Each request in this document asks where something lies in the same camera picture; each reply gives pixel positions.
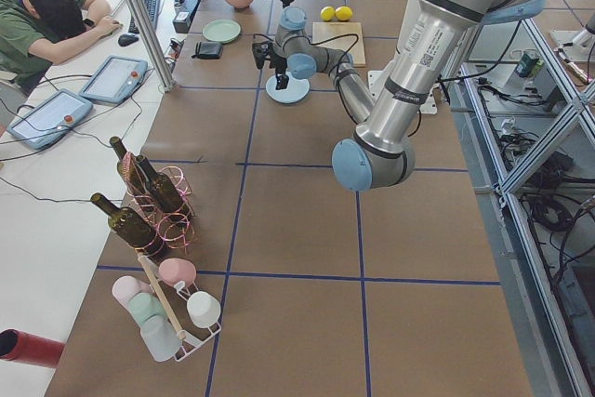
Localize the light blue plate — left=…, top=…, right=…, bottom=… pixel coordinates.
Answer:
left=265, top=73, right=310, bottom=104

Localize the light green plate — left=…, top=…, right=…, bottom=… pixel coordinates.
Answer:
left=202, top=20, right=242, bottom=44

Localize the person's hand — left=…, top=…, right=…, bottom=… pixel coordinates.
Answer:
left=95, top=16, right=123, bottom=37

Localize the yellow lemon left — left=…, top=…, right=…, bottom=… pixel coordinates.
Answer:
left=320, top=6, right=336, bottom=22

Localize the yellow lemon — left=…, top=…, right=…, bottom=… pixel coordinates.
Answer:
left=335, top=6, right=353, bottom=21
left=320, top=6, right=336, bottom=22

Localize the bamboo cutting board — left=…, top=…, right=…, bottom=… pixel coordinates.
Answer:
left=312, top=21, right=366, bottom=68

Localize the yellow lemon right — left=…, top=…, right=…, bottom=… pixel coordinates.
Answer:
left=335, top=6, right=353, bottom=21

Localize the black folded cloth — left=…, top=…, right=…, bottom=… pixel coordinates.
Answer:
left=192, top=41, right=223, bottom=60

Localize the black keyboard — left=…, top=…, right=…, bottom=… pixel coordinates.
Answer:
left=127, top=0, right=163, bottom=35

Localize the black computer mouse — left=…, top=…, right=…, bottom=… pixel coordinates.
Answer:
left=117, top=33, right=139, bottom=47

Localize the dark green wine bottle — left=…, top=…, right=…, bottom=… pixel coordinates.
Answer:
left=136, top=154, right=192, bottom=221
left=90, top=192, right=166, bottom=258
left=109, top=136, right=150, bottom=205

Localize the blue teach pendant far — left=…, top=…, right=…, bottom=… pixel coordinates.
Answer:
left=79, top=55, right=148, bottom=105

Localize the blue teach pendant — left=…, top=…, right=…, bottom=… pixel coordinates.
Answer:
left=79, top=55, right=148, bottom=105
left=7, top=89, right=93, bottom=150

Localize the blue teach pendant near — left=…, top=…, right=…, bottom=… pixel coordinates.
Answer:
left=7, top=89, right=93, bottom=150

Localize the white plastic cup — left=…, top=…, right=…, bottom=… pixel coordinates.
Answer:
left=187, top=291, right=221, bottom=328

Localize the person in green shirt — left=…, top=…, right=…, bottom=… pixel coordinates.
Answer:
left=1, top=0, right=112, bottom=95

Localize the green box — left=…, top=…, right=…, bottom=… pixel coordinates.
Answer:
left=515, top=49, right=542, bottom=78

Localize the pale pink cup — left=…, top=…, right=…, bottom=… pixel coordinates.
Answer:
left=112, top=275, right=152, bottom=310

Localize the mint green cup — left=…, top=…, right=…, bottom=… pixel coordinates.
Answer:
left=126, top=292, right=166, bottom=326

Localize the light blue cup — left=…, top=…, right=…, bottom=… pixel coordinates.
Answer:
left=140, top=315, right=181, bottom=362

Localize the red cylinder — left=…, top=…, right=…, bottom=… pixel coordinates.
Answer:
left=1, top=329, right=65, bottom=368

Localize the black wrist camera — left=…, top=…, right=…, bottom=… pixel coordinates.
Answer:
left=251, top=41, right=271, bottom=70

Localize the black camera cable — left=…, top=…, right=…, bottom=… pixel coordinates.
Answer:
left=306, top=33, right=363, bottom=55

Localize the aluminium frame post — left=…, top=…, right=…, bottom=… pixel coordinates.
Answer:
left=126, top=0, right=175, bottom=92

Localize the copper wire bottle rack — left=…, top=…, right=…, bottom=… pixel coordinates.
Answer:
left=117, top=152, right=195, bottom=262

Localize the wooden rack handle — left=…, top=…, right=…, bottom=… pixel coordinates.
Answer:
left=138, top=256, right=186, bottom=340

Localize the white wire cup rack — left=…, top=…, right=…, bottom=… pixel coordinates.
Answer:
left=153, top=262, right=221, bottom=362

